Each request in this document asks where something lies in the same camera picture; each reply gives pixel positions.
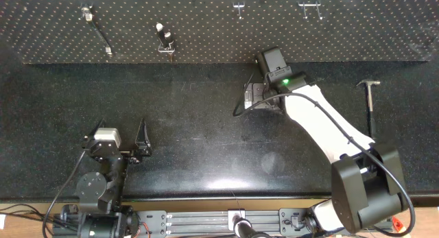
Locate mounting rail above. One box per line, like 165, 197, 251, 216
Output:
51, 205, 394, 238

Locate double metal hook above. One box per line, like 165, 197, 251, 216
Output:
297, 0, 324, 21

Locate loose black cables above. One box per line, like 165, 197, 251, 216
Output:
0, 203, 52, 232

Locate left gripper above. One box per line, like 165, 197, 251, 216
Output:
87, 117, 152, 164

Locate black pegboard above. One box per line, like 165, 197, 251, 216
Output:
0, 0, 439, 64

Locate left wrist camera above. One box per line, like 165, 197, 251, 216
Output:
93, 127, 122, 148

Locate wrench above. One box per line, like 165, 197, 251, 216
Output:
81, 6, 115, 58

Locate hammer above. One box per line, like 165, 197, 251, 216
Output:
355, 79, 381, 139

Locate pliers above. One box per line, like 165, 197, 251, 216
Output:
155, 22, 176, 63

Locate red and yellow object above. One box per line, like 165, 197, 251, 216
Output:
392, 216, 405, 233

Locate black cable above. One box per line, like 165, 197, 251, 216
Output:
232, 73, 416, 238
41, 149, 86, 238

